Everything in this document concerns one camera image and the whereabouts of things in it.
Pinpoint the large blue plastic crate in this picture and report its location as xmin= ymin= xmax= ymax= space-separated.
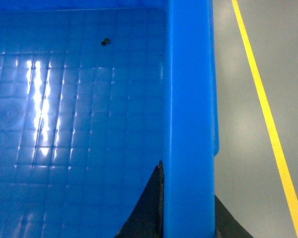
xmin=0 ymin=0 xmax=219 ymax=238

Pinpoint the small debris in crate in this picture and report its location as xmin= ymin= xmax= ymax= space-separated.
xmin=101 ymin=38 xmax=111 ymax=46

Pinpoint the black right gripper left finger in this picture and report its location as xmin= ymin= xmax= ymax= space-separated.
xmin=115 ymin=161 xmax=164 ymax=238

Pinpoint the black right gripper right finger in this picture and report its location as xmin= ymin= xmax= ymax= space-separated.
xmin=215 ymin=195 xmax=253 ymax=238

